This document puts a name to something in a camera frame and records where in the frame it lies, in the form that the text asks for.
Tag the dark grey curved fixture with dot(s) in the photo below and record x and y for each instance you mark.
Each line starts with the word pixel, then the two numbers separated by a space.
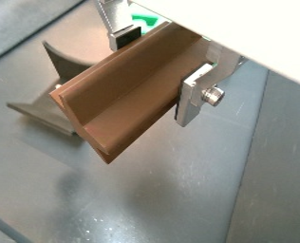
pixel 45 109

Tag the green foam shape board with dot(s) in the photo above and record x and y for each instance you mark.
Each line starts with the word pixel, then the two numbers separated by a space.
pixel 147 21

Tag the brown star prism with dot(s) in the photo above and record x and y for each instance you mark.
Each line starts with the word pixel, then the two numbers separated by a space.
pixel 115 99

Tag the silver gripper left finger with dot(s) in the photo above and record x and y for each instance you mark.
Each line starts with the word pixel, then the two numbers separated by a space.
pixel 116 18

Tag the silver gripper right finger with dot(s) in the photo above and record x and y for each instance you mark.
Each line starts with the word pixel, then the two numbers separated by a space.
pixel 198 89

